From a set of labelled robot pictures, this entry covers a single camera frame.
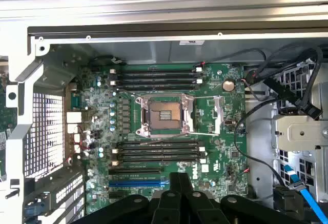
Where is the thin wire locking lever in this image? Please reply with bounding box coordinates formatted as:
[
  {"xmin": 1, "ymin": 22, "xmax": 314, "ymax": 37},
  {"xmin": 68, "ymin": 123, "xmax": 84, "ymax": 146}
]
[{"xmin": 150, "ymin": 136, "xmax": 181, "ymax": 144}]

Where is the open silver black PC case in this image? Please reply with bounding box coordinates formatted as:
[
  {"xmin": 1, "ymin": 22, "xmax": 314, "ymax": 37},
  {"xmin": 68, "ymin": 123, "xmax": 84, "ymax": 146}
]
[{"xmin": 0, "ymin": 25, "xmax": 328, "ymax": 224}]

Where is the black looped wire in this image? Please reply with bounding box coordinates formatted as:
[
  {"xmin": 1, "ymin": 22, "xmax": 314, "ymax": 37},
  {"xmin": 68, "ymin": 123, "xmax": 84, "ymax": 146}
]
[{"xmin": 243, "ymin": 43, "xmax": 324, "ymax": 121}]

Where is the metal CPU socket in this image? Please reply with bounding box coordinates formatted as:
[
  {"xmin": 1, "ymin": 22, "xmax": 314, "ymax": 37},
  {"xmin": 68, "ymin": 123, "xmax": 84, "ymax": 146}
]
[{"xmin": 135, "ymin": 93, "xmax": 195, "ymax": 139}]

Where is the black plastic fan shroud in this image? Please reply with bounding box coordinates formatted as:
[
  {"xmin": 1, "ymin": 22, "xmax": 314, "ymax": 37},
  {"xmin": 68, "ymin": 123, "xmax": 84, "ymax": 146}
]
[{"xmin": 272, "ymin": 185, "xmax": 306, "ymax": 220}]

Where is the blue flat data wire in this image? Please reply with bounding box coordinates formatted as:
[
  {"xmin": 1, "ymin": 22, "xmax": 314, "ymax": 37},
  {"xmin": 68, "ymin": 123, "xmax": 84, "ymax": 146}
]
[{"xmin": 282, "ymin": 164, "xmax": 328, "ymax": 224}]

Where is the round coin battery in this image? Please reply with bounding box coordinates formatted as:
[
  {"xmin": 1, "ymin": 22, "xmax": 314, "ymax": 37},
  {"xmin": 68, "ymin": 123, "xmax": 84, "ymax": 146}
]
[{"xmin": 222, "ymin": 78, "xmax": 236, "ymax": 92}]

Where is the white label sticker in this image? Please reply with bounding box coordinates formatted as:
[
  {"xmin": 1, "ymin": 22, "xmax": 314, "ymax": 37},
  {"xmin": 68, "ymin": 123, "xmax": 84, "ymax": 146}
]
[{"xmin": 179, "ymin": 39, "xmax": 206, "ymax": 46}]

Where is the thin black fan wire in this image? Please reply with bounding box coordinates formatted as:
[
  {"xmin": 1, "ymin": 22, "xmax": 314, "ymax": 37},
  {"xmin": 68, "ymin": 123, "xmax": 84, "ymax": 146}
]
[{"xmin": 194, "ymin": 48, "xmax": 268, "ymax": 68}]

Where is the long thin black wire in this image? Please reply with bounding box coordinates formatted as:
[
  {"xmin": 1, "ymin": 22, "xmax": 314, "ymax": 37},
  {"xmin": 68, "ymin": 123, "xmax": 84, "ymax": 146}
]
[{"xmin": 233, "ymin": 97, "xmax": 286, "ymax": 188}]

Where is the silver metal disk bay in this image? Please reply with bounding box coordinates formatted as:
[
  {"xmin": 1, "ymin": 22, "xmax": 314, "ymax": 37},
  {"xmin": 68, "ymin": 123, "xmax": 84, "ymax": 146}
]
[{"xmin": 271, "ymin": 62, "xmax": 328, "ymax": 209}]

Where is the metal rear port stack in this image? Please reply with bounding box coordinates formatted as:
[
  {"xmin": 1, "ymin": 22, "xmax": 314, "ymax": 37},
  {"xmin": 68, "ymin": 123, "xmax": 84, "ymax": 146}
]
[{"xmin": 65, "ymin": 82, "xmax": 86, "ymax": 156}]

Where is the black RAM slot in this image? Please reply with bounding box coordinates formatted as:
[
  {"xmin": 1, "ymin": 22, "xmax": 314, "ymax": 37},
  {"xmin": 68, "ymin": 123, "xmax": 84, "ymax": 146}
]
[
  {"xmin": 116, "ymin": 139, "xmax": 200, "ymax": 147},
  {"xmin": 112, "ymin": 145, "xmax": 206, "ymax": 153},
  {"xmin": 112, "ymin": 151, "xmax": 207, "ymax": 158},
  {"xmin": 112, "ymin": 155, "xmax": 207, "ymax": 166},
  {"xmin": 110, "ymin": 73, "xmax": 203, "ymax": 80},
  {"xmin": 110, "ymin": 78, "xmax": 203, "ymax": 85},
  {"xmin": 112, "ymin": 83, "xmax": 202, "ymax": 91},
  {"xmin": 110, "ymin": 66, "xmax": 203, "ymax": 75}
]

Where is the green motherboard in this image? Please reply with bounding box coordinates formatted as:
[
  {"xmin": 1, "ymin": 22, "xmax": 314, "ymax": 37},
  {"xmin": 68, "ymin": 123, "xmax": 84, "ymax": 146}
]
[{"xmin": 81, "ymin": 62, "xmax": 250, "ymax": 214}]

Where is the long black expansion slot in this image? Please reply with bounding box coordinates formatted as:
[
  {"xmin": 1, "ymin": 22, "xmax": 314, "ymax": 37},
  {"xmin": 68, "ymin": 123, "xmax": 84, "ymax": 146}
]
[{"xmin": 107, "ymin": 167, "xmax": 165, "ymax": 176}]

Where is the blue expansion slot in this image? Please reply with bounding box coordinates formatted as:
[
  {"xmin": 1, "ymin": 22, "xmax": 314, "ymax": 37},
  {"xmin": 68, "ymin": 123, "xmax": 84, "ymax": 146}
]
[{"xmin": 108, "ymin": 179, "xmax": 170, "ymax": 188}]

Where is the metal socket cover frame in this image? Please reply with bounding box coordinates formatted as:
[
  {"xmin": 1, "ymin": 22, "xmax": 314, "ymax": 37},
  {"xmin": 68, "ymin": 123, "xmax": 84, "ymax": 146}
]
[{"xmin": 189, "ymin": 95, "xmax": 224, "ymax": 136}]

